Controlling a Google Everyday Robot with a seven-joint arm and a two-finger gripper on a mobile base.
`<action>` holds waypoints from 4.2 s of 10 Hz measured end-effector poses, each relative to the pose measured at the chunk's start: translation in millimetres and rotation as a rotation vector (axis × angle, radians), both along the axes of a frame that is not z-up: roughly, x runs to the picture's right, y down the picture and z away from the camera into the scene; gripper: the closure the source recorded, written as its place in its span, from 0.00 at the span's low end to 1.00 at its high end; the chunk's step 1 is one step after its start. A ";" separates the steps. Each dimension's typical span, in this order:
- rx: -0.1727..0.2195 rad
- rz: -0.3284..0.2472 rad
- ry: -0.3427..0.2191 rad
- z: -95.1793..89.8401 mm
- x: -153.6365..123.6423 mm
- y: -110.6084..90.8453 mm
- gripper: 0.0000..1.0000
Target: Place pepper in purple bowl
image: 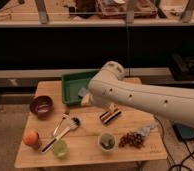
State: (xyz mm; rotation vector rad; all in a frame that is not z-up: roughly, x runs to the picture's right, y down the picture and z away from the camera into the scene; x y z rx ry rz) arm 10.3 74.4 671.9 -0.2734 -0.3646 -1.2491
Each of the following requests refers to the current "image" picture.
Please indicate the striped brown block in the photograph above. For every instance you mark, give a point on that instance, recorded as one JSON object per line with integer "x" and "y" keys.
{"x": 107, "y": 117}

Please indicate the wooden table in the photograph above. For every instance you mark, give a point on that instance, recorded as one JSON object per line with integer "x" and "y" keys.
{"x": 82, "y": 143}

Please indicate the metal spoon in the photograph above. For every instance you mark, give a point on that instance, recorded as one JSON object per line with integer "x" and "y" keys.
{"x": 64, "y": 116}

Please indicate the green translucent cup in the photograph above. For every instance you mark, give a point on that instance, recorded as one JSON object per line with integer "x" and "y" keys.
{"x": 59, "y": 149}

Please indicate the purple bowl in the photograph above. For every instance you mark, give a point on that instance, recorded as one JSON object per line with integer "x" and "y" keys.
{"x": 41, "y": 106}

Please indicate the green plastic tray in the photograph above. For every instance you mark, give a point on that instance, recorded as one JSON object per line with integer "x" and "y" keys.
{"x": 71, "y": 85}

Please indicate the white bowl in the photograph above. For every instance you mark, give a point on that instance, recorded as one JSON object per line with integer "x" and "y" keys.
{"x": 103, "y": 137}

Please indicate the grey foil wrapper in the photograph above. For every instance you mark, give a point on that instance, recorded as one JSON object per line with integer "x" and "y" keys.
{"x": 145, "y": 130}

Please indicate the black floor pedal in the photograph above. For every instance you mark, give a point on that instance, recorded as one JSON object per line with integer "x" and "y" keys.
{"x": 183, "y": 132}

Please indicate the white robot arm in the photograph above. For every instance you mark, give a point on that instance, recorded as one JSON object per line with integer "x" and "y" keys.
{"x": 107, "y": 86}

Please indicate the green pepper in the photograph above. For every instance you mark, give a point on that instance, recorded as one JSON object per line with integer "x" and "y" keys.
{"x": 108, "y": 143}

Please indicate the yellow banana piece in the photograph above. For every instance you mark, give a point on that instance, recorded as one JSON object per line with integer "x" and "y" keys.
{"x": 85, "y": 100}

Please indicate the orange fruit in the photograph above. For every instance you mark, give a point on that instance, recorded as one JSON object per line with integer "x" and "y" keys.
{"x": 30, "y": 137}

